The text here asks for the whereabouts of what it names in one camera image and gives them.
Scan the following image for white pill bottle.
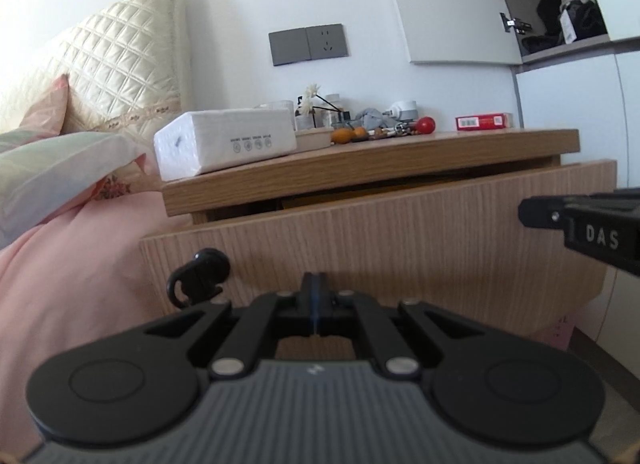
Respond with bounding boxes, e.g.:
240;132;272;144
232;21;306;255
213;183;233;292
323;94;344;127

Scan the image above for metal door hinge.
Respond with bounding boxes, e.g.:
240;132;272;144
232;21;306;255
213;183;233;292
500;13;533;35

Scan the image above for dark clothes in wardrobe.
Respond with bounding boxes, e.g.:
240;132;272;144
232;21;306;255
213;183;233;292
521;0;608;54

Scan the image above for white wardrobe door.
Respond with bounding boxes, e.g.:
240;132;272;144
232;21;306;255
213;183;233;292
395;0;522;66

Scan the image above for pink bed sheet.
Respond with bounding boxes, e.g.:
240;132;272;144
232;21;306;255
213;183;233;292
1;191;190;456

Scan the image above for beige shallow dish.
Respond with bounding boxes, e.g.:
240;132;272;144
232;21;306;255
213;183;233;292
295;127;334;153

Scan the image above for black drawer lock knob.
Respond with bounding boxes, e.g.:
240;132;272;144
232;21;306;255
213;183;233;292
166;247;231;309

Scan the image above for white flower diffuser bottle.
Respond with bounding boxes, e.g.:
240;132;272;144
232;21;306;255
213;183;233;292
294;83;327;131

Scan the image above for wooden nightstand drawer front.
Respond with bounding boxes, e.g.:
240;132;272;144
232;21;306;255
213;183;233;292
141;160;617;336

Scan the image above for red ball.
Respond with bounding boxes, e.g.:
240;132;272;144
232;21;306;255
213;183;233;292
416;117;436;135

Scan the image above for white tissue pack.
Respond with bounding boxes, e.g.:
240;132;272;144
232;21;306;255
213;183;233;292
153;108;297;183

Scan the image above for orange fruit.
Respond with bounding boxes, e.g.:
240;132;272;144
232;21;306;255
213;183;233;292
331;127;369;145

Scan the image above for wooden nightstand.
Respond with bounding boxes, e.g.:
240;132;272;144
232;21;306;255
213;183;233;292
162;128;580;224

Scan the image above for pastel striped pillow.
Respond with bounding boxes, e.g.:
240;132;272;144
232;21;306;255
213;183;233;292
1;74;151;247

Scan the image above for cream quilted headboard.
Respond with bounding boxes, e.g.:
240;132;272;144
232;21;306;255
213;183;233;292
1;0;193;193

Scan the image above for clear glass cup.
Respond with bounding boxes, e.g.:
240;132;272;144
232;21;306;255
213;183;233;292
256;100;294;112

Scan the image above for key bunch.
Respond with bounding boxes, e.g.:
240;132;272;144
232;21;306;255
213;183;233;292
368;123;416;139

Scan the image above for white plug adapter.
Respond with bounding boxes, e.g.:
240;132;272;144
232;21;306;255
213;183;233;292
383;100;419;122

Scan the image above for grey wall socket panel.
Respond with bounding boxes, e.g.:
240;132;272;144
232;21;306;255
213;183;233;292
268;24;349;67

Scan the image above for red cigarette box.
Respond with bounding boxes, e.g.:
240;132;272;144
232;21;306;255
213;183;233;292
454;112;512;132

